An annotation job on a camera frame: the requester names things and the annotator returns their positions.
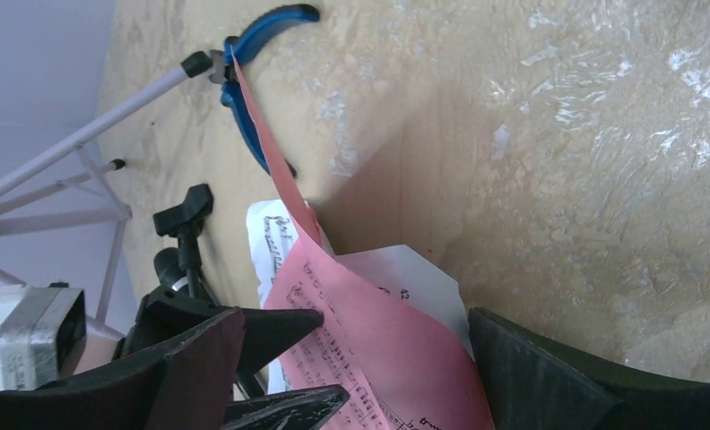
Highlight blue handled cutting pliers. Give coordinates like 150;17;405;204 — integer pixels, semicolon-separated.
209;4;322;179

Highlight pink sheet music page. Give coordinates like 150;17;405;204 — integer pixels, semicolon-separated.
239;81;494;429

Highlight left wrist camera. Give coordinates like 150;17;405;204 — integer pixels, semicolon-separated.
0;283;86;391

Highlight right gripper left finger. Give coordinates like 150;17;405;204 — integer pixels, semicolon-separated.
0;310;245;429

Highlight white sheet music page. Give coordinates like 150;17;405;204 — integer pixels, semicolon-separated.
246;200;475;396

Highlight black desktop microphone stand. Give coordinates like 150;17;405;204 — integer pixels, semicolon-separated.
152;183;267;399

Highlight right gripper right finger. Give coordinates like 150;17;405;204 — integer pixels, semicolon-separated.
468;308;710;429

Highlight black handheld microphone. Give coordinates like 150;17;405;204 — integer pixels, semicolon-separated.
153;247;188;295

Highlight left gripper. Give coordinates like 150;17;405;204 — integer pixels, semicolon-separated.
112;287;350;430

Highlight lilac folding music stand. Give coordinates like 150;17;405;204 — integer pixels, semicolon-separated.
0;51;215;339

